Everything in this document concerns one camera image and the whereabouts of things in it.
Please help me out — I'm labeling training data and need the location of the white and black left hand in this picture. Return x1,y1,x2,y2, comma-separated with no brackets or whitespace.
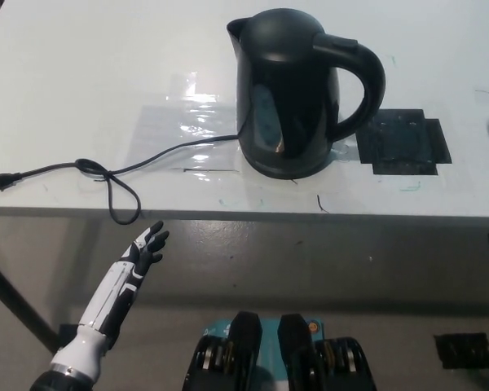
77,220,170,352

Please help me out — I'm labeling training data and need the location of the black electric kettle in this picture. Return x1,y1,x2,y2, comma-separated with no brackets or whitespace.
227,8,387,180

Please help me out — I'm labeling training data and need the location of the black tape patch on table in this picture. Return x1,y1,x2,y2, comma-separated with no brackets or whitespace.
355,108,452,177

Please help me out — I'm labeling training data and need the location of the black table leg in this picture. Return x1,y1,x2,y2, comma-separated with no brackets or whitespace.
0,234,62,354

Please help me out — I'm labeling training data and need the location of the clear plastic sheet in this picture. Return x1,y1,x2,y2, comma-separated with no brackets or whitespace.
126,71,245,176

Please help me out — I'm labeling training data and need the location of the black power cord with plug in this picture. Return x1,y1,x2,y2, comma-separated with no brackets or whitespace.
0,133,241,226

